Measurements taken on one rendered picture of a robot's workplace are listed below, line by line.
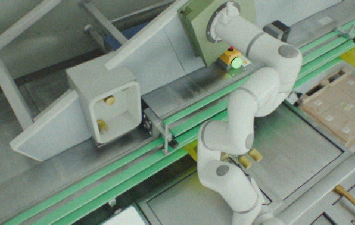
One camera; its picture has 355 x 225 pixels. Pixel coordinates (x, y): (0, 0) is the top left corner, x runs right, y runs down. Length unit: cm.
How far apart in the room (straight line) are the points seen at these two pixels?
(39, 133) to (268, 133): 101
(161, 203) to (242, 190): 47
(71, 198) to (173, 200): 39
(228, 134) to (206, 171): 14
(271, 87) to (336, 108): 432
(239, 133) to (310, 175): 75
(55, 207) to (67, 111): 31
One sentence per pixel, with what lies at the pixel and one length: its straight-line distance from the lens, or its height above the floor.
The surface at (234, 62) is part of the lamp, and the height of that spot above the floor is 84.
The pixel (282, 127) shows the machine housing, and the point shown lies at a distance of 162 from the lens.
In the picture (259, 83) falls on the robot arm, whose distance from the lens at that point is 89.
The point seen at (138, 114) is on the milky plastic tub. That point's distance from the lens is 112.
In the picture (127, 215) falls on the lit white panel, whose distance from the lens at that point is 125.
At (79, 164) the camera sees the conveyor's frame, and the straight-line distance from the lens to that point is 116.
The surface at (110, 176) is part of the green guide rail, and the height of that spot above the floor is 92.
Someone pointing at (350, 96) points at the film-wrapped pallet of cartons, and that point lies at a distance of 551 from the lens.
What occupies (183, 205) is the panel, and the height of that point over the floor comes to 110.
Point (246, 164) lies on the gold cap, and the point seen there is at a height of 115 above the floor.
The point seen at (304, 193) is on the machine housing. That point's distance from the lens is 142.
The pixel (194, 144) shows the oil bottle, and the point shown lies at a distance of 122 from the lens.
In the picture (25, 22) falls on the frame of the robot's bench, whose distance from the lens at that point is 151.
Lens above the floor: 147
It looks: 30 degrees down
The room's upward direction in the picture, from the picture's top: 137 degrees clockwise
